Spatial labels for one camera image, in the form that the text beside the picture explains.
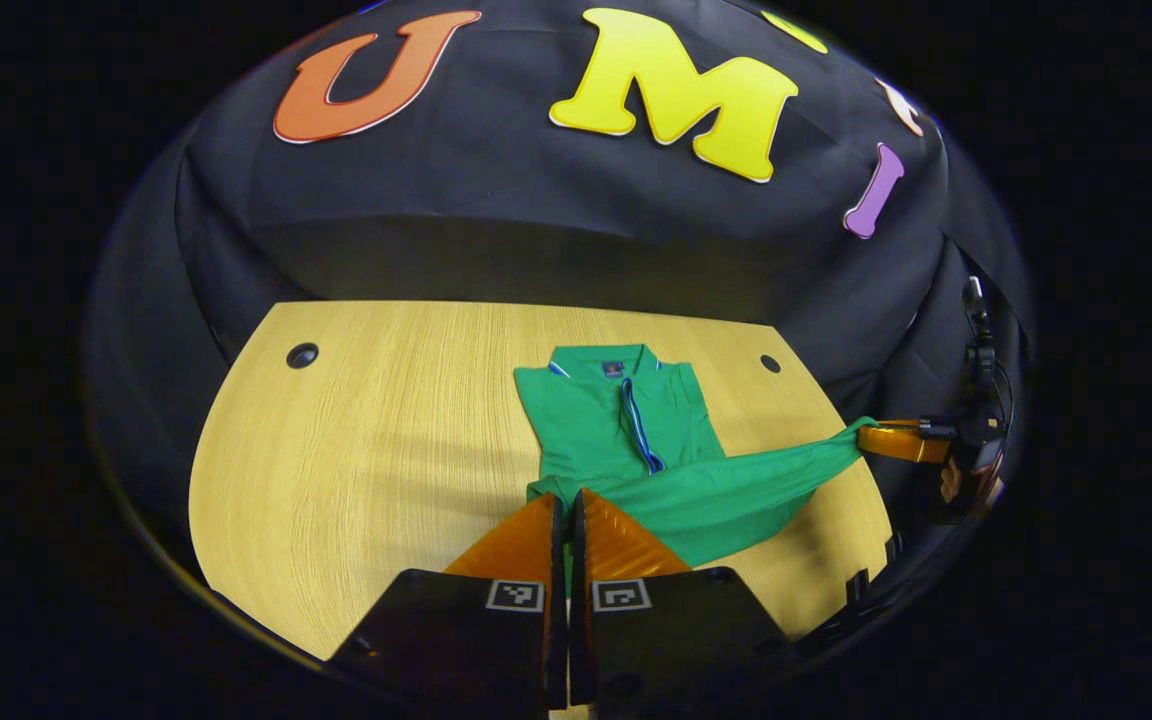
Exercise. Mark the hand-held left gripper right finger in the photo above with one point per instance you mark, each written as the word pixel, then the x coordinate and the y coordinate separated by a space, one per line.
pixel 676 640

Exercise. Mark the green T-shirt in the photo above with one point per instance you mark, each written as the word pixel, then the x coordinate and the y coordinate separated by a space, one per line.
pixel 586 430

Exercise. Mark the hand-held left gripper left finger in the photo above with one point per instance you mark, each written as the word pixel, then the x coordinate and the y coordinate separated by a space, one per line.
pixel 456 640

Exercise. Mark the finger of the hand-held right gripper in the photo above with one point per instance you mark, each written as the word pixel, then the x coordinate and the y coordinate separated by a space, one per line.
pixel 896 442

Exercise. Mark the black backdrop cloth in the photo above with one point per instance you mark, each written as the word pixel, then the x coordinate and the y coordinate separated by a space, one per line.
pixel 536 240

